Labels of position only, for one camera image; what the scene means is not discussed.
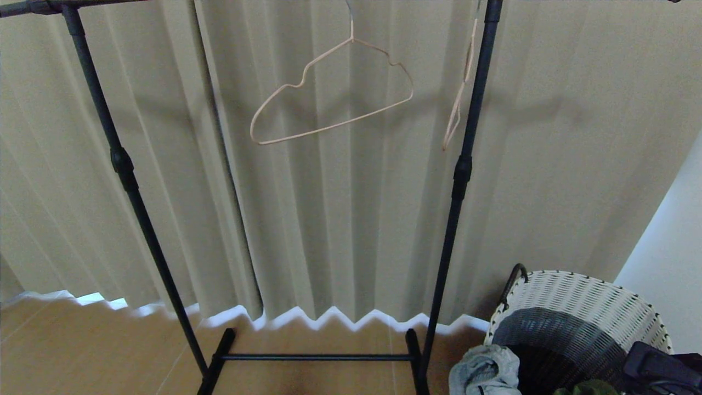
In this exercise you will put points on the pink clothes hanger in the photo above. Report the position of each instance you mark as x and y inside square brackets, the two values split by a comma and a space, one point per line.
[469, 60]
[352, 30]

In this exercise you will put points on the green sleeveless top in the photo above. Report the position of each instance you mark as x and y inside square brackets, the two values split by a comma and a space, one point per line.
[587, 388]

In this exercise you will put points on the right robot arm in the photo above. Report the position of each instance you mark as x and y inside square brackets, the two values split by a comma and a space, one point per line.
[658, 367]

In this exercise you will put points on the black clothes rack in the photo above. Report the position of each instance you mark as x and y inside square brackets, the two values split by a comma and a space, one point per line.
[460, 170]

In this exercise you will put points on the white laundry basket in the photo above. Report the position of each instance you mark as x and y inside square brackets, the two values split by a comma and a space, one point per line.
[576, 296]

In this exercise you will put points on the beige curtain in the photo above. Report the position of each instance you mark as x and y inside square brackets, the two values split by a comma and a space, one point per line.
[329, 219]

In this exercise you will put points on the pale grey shorts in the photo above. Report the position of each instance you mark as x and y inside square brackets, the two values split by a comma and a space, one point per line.
[482, 373]

